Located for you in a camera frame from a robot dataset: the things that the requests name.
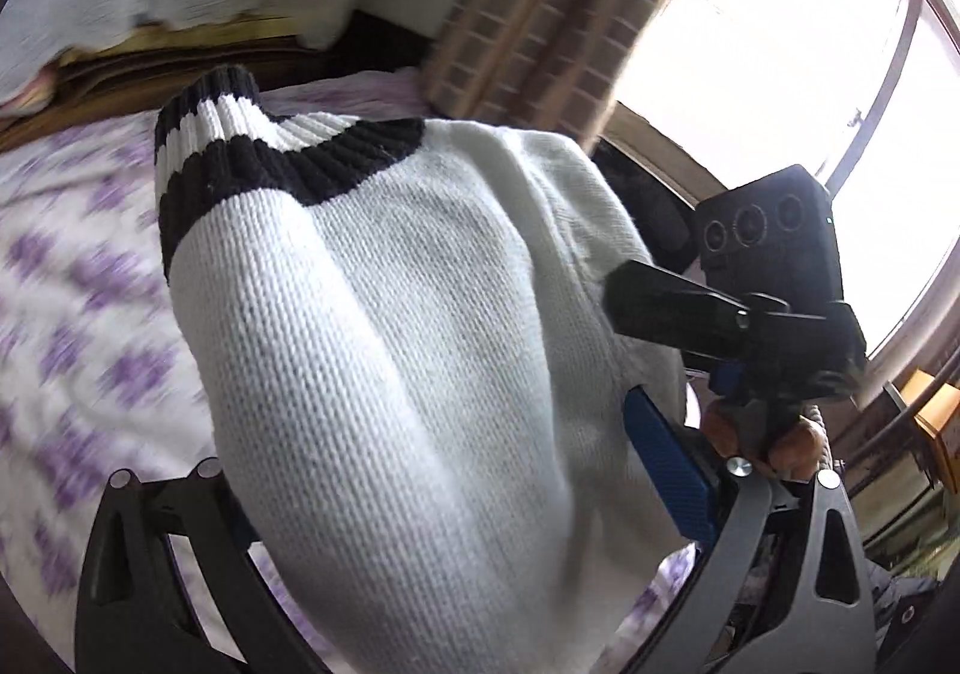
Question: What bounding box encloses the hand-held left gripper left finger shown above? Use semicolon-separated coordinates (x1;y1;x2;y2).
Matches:
73;456;331;674

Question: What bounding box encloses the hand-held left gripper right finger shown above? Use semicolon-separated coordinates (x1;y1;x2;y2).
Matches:
622;385;878;674

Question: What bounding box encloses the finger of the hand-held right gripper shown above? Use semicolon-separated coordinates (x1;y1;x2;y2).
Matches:
604;260;752;361

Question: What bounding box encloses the white sweater with black trim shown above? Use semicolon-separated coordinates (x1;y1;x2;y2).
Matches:
154;65;702;674

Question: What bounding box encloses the person's right hand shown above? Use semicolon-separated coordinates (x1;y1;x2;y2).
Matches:
705;398;830;481

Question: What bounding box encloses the window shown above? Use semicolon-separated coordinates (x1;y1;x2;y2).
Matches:
592;0;960;364

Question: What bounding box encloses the wooden furniture piece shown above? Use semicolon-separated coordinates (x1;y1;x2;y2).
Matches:
883;366;960;476

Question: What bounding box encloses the purple floral bed sheet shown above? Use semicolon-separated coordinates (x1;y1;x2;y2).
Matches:
0;68;702;674

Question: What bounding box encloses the brown checked curtain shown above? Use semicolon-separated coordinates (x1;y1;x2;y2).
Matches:
418;0;747;146

